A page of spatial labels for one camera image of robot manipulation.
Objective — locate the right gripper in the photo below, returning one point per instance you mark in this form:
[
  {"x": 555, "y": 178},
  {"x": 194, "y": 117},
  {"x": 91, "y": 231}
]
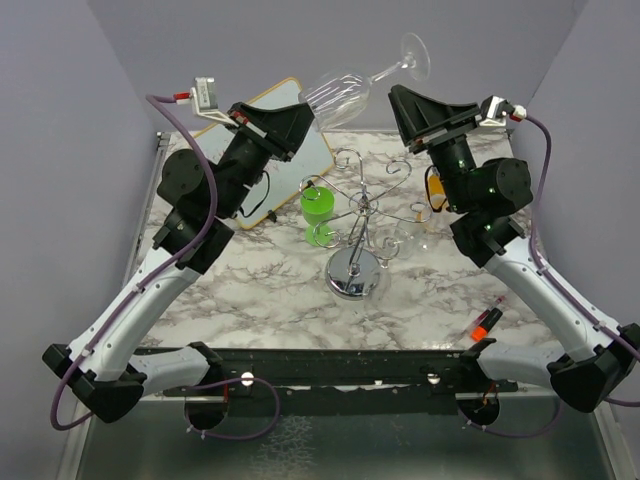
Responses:
[{"x": 419, "y": 115}]

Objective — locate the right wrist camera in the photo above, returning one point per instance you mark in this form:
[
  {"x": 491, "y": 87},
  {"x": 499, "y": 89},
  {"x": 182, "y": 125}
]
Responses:
[{"x": 495, "y": 111}]

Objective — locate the red pen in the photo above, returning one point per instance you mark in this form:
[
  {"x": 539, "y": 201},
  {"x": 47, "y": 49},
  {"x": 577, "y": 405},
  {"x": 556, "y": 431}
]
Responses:
[{"x": 475, "y": 322}]

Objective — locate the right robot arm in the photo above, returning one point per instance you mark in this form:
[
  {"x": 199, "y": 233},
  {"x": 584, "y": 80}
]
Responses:
[{"x": 596, "y": 352}]

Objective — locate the chrome wine glass rack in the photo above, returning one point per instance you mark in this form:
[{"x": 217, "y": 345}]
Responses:
[{"x": 351, "y": 270}]

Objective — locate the green plastic goblet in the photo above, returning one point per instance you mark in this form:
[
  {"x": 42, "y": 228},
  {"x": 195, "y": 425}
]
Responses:
[{"x": 317, "y": 206}]

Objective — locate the orange plastic cup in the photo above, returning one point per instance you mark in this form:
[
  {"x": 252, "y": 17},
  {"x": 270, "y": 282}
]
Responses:
[{"x": 435, "y": 193}]

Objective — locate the clear wine glass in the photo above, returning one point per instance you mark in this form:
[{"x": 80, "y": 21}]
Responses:
[
  {"x": 340, "y": 96},
  {"x": 388, "y": 243}
]

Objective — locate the small whiteboard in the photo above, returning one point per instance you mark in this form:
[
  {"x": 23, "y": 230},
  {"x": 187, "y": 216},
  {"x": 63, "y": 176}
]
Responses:
[{"x": 314, "y": 157}]

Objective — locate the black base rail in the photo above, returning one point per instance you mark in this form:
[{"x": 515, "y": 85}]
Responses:
[{"x": 259, "y": 382}]

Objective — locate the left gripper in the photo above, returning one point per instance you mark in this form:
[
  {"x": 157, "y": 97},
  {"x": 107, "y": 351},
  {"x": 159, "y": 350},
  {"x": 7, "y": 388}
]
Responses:
[{"x": 279, "y": 132}]

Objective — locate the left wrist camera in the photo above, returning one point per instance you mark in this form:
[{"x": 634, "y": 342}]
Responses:
[{"x": 202, "y": 98}]

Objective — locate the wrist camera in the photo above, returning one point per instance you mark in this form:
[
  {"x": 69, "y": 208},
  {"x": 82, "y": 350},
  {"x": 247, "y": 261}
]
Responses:
[
  {"x": 202, "y": 98},
  {"x": 495, "y": 111}
]

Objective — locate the orange black marker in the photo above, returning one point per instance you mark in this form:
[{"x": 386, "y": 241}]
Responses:
[{"x": 486, "y": 325}]

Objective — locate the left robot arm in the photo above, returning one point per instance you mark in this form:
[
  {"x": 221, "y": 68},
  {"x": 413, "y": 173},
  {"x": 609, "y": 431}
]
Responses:
[{"x": 101, "y": 366}]

